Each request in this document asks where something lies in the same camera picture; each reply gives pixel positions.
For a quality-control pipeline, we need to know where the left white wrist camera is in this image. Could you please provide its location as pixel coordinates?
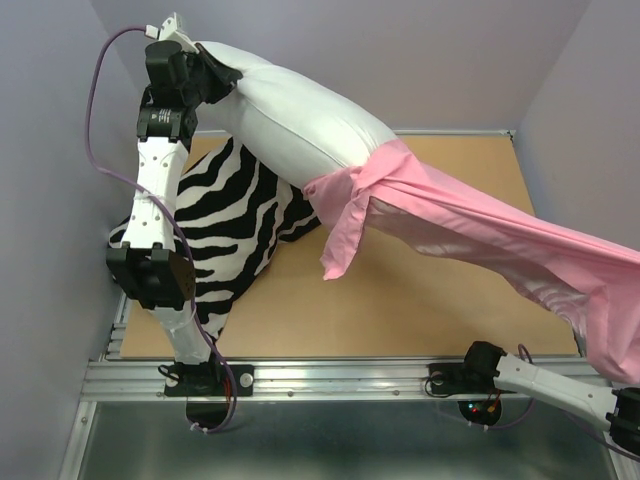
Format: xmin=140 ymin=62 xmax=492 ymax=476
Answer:
xmin=143 ymin=12 xmax=198 ymax=53

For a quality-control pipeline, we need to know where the plain pink pillow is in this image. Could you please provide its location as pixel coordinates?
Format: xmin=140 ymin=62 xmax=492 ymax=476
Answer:
xmin=303 ymin=140 xmax=639 ymax=384

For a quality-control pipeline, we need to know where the zebra striped pillow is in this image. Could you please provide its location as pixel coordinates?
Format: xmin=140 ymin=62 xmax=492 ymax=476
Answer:
xmin=107 ymin=135 xmax=324 ymax=346

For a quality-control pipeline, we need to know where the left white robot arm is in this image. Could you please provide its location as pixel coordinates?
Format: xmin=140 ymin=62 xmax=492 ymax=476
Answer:
xmin=106 ymin=40 xmax=242 ymax=394

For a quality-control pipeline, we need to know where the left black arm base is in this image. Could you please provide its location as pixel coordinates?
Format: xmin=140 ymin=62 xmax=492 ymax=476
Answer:
xmin=157 ymin=361 xmax=255 ymax=397

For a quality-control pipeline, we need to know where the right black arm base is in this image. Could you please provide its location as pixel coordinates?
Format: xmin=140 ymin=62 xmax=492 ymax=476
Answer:
xmin=419 ymin=361 xmax=515 ymax=398

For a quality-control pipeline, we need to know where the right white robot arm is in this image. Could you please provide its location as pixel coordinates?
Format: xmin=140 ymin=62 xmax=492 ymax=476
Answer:
xmin=460 ymin=341 xmax=639 ymax=455

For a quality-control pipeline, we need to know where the aluminium frame rail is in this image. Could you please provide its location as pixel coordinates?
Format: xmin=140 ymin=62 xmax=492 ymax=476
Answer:
xmin=79 ymin=355 xmax=616 ymax=402

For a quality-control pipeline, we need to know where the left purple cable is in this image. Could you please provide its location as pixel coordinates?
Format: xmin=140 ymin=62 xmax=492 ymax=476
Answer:
xmin=85 ymin=27 xmax=239 ymax=435

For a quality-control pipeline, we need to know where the white pillow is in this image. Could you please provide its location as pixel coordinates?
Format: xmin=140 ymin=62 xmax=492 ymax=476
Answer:
xmin=202 ymin=41 xmax=398 ymax=189

